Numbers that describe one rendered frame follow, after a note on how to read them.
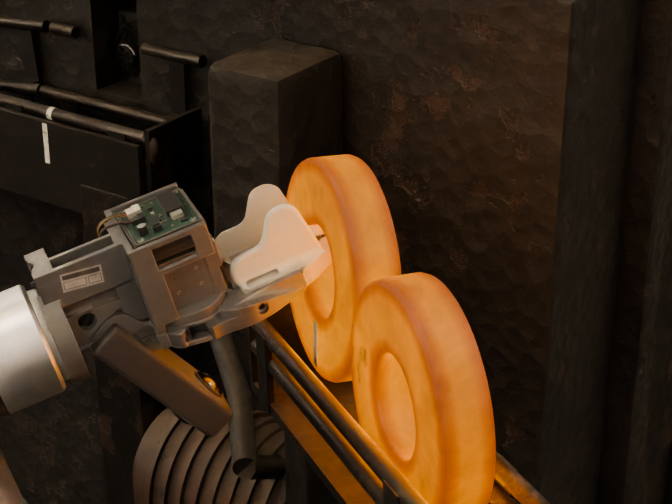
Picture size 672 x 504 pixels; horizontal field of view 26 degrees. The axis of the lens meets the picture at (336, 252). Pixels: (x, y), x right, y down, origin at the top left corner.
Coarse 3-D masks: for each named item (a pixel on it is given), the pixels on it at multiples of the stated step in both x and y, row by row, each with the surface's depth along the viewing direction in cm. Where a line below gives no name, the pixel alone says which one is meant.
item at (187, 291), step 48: (96, 240) 93; (144, 240) 92; (192, 240) 91; (48, 288) 91; (96, 288) 92; (144, 288) 91; (192, 288) 94; (96, 336) 94; (144, 336) 95; (192, 336) 95
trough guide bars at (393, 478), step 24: (264, 336) 105; (264, 360) 105; (288, 360) 100; (264, 384) 106; (288, 384) 101; (312, 384) 96; (264, 408) 107; (312, 408) 97; (336, 408) 92; (336, 432) 94; (360, 432) 89; (360, 456) 88; (384, 456) 86; (360, 480) 89; (384, 480) 84; (504, 480) 84
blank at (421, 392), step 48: (384, 288) 86; (432, 288) 84; (384, 336) 87; (432, 336) 81; (384, 384) 90; (432, 384) 80; (480, 384) 81; (384, 432) 90; (432, 432) 81; (480, 432) 81; (432, 480) 82; (480, 480) 82
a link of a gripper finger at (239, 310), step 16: (272, 288) 95; (288, 288) 95; (304, 288) 96; (224, 304) 94; (240, 304) 94; (256, 304) 94; (272, 304) 94; (224, 320) 94; (240, 320) 94; (256, 320) 94
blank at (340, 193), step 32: (320, 160) 97; (352, 160) 97; (288, 192) 104; (320, 192) 97; (352, 192) 94; (320, 224) 98; (352, 224) 93; (384, 224) 94; (352, 256) 93; (384, 256) 93; (320, 288) 103; (352, 288) 93; (320, 320) 100; (352, 320) 94; (320, 352) 101
